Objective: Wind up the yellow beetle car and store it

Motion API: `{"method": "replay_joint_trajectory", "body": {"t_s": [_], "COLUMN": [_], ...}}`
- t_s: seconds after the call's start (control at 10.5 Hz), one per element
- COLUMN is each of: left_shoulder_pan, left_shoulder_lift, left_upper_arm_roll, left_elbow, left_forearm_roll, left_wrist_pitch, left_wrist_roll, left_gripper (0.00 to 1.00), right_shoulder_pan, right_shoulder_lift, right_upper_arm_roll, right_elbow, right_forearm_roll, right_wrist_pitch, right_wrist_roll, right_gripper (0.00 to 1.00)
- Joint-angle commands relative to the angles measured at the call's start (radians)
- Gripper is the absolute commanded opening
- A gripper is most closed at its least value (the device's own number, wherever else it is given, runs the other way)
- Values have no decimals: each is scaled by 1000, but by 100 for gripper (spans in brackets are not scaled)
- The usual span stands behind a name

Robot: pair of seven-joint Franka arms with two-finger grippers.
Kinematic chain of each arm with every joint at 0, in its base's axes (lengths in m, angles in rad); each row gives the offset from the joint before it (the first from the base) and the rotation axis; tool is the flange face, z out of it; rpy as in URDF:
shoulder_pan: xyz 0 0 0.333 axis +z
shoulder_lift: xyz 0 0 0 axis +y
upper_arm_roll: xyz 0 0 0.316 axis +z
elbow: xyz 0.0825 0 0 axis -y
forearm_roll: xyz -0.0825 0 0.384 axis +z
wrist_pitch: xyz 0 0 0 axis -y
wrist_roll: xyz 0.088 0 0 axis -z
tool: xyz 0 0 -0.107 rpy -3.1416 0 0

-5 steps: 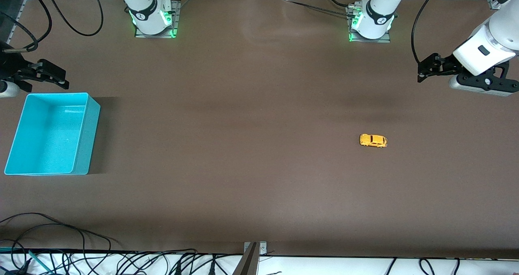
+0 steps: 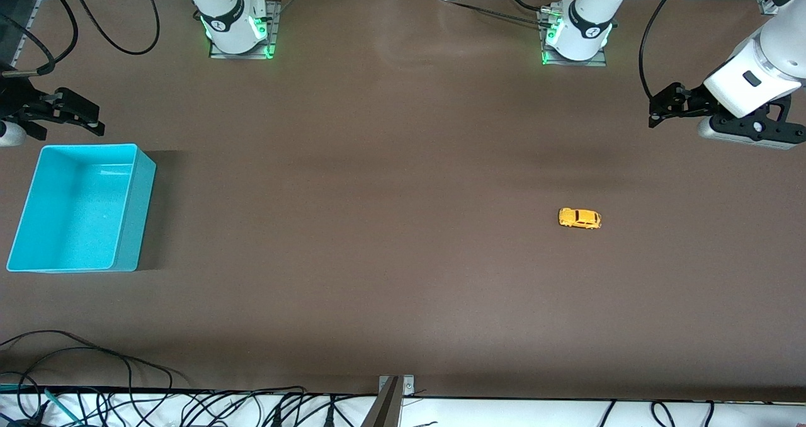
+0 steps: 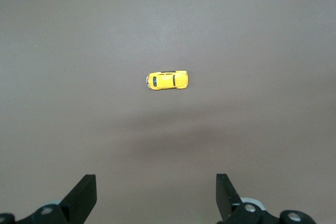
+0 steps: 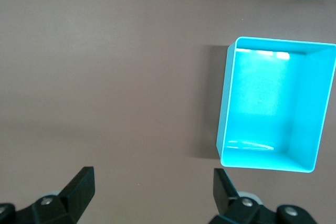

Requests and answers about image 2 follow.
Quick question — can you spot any yellow beetle toy car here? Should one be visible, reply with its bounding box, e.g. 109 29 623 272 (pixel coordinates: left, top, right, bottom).
559 207 603 230

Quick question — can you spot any turquoise plastic bin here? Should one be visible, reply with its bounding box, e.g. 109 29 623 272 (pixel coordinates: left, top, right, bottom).
6 144 157 273

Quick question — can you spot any white ledge board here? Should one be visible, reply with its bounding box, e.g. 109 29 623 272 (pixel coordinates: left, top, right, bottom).
0 386 806 427

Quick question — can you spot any black cable with brass plug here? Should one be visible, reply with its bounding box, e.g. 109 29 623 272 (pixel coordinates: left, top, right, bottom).
0 0 79 77

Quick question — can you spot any black looping cable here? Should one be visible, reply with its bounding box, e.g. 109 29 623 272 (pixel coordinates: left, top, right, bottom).
63 0 161 55

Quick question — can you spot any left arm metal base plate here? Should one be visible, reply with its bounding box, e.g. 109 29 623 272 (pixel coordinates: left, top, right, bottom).
540 8 609 67

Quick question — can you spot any black cable to arm base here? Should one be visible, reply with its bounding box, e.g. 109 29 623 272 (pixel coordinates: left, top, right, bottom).
441 0 546 25

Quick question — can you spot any long black table cable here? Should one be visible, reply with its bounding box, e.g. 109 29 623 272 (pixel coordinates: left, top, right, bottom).
0 330 190 415

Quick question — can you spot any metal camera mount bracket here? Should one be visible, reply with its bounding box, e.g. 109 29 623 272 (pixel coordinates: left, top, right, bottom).
362 375 416 427

